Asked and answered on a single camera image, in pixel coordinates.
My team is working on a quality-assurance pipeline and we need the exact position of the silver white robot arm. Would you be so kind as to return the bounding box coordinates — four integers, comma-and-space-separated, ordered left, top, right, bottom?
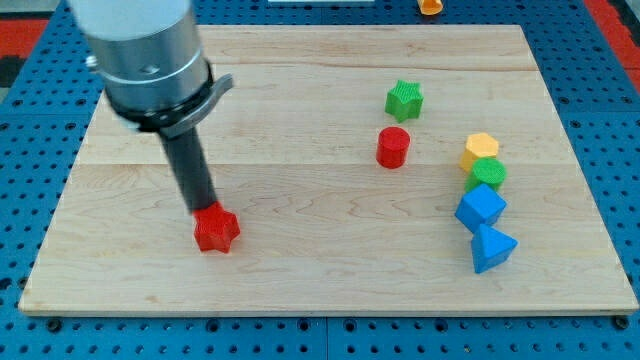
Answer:
68, 0, 233, 211

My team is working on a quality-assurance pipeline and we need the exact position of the green cylinder block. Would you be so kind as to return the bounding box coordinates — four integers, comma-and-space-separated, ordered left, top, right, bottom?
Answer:
464, 157, 507, 192

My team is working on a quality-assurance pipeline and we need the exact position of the red star block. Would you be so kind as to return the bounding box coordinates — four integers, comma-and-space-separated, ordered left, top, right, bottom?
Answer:
193, 202, 241, 253

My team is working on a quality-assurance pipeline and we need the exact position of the red cylinder block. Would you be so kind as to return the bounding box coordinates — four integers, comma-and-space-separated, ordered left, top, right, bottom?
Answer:
376, 126, 411, 169

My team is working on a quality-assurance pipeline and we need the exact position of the blue triangle block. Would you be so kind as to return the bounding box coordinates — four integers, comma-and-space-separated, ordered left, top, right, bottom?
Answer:
471, 224, 519, 274

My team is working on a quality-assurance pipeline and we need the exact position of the light wooden board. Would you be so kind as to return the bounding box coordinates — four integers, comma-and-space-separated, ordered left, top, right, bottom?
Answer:
19, 25, 638, 317

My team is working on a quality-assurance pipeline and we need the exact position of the green star block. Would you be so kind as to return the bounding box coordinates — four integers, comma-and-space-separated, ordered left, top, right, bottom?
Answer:
384, 80, 424, 123

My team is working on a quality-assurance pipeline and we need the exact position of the orange block at edge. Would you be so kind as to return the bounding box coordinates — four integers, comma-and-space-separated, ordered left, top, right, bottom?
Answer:
417, 0, 444, 16

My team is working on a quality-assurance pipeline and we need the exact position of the yellow hexagon block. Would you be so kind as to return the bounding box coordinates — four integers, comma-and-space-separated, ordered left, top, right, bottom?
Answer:
459, 132, 499, 172

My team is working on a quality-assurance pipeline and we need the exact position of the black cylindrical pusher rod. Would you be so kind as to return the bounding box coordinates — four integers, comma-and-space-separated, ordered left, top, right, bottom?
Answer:
159, 128, 217, 212

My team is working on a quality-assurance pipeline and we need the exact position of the blue cube block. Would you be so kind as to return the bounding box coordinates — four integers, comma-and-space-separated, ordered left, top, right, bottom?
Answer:
454, 184, 507, 233

